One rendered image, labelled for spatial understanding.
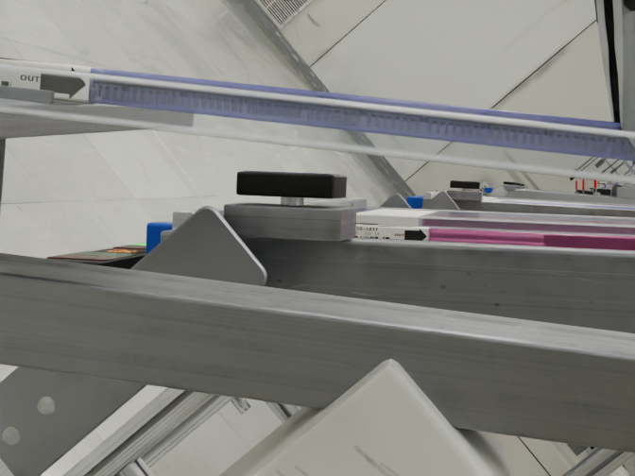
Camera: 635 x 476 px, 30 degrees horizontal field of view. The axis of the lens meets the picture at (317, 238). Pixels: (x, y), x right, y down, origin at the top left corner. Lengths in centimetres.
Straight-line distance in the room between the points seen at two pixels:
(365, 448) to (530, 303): 26
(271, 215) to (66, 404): 14
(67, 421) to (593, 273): 27
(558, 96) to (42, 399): 890
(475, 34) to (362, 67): 93
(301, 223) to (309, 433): 23
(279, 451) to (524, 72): 911
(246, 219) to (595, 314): 18
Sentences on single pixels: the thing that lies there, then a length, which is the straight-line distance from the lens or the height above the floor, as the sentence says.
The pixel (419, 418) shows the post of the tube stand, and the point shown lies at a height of 81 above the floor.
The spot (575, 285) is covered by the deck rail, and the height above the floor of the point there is 87.
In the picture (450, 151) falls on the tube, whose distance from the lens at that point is 26.
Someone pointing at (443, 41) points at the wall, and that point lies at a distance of 951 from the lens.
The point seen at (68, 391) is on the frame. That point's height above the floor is 64.
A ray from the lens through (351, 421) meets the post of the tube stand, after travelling 36.
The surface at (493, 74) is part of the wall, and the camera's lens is 946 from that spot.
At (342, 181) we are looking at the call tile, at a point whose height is 81.
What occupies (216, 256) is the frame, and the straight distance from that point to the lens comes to 58.
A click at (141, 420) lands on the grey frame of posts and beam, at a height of 36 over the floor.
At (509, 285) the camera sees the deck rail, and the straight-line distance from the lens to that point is 60.
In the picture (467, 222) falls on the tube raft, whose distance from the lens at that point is 106.
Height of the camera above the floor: 89
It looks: 10 degrees down
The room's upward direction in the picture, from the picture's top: 50 degrees clockwise
